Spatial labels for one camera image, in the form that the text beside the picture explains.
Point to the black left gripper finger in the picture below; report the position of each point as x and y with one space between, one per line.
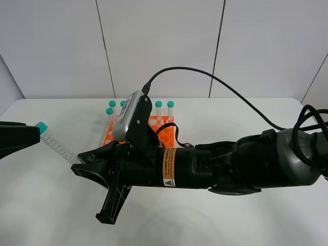
15 136

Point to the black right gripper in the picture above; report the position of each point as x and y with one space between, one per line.
120 167

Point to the green capped test tube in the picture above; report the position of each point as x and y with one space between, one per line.
48 138

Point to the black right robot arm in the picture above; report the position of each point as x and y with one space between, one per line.
269 160

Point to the front left racked test tube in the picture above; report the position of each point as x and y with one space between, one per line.
112 115

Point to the row test tube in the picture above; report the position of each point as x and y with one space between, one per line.
158 105
122 103
112 105
170 105

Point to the orange test tube rack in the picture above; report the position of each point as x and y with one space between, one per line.
166 136

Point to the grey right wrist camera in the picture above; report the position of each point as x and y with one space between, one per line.
134 113

